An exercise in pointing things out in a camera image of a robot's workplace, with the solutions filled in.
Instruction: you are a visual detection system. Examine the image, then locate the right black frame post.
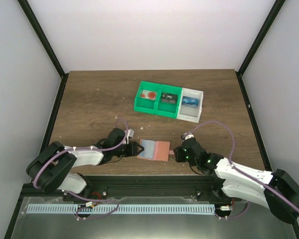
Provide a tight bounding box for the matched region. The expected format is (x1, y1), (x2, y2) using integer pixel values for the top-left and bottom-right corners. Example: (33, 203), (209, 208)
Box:
(237, 0), (287, 75)

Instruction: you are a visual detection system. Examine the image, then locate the black frame post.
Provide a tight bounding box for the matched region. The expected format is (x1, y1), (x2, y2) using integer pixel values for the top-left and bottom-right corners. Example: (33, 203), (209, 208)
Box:
(16, 0), (67, 78)
(237, 0), (287, 75)

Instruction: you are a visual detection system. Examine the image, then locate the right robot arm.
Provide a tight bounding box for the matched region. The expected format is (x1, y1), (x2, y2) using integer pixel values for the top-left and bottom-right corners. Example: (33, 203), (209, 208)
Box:
(173, 137), (299, 224)

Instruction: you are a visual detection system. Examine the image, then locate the black card in bin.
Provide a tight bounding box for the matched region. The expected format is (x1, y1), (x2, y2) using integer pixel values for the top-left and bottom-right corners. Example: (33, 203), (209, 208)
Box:
(161, 92), (178, 104)

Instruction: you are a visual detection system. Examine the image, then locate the black aluminium frame rail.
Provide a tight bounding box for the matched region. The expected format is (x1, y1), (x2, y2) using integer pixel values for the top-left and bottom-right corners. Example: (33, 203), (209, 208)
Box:
(19, 175), (285, 202)

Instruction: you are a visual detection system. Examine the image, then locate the white bin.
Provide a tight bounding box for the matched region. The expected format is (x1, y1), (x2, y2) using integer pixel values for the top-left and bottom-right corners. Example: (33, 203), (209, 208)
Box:
(176, 88), (204, 123)

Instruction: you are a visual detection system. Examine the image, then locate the middle green bin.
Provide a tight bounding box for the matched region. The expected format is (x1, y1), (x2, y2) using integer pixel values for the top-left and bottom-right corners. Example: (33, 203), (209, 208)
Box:
(155, 84), (182, 119)

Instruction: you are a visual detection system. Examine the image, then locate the left black frame post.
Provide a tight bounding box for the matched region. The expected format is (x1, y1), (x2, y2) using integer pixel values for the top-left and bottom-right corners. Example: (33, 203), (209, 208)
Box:
(16, 0), (67, 78)

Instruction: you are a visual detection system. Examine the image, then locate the left green bin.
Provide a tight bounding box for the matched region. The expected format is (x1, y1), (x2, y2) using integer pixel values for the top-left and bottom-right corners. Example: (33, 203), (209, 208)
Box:
(134, 81), (161, 115)

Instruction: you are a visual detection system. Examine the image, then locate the blue card in bin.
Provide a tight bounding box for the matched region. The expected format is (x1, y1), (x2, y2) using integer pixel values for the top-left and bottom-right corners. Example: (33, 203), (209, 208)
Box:
(181, 96), (199, 108)

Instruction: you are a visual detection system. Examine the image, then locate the red white card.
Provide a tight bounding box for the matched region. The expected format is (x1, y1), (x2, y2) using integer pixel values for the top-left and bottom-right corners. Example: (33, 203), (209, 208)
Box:
(140, 90), (157, 101)

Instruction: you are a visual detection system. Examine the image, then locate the green bin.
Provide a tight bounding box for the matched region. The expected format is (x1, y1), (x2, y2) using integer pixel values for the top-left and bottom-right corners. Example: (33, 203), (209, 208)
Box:
(134, 81), (161, 115)
(155, 84), (182, 119)

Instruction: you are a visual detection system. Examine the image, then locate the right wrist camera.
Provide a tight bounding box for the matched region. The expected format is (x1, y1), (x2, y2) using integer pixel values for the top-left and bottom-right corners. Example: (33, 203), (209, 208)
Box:
(181, 132), (194, 140)

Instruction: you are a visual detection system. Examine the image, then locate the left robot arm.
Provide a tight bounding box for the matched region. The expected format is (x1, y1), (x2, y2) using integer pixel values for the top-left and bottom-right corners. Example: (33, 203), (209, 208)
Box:
(26, 127), (144, 194)

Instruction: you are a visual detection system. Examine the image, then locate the light blue cable duct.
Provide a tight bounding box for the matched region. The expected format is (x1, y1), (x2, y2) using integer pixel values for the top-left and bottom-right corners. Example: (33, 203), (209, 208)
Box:
(26, 204), (215, 215)

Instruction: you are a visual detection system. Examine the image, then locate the pink card holder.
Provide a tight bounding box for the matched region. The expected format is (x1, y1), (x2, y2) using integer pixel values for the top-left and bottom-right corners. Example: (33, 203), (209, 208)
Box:
(137, 139), (174, 161)

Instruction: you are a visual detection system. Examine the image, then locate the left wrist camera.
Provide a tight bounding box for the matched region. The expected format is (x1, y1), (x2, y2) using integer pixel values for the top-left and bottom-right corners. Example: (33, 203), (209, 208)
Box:
(127, 128), (134, 139)

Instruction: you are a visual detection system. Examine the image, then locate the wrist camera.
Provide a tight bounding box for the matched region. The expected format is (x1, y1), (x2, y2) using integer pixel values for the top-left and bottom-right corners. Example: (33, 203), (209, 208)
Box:
(181, 132), (194, 140)
(127, 128), (134, 139)

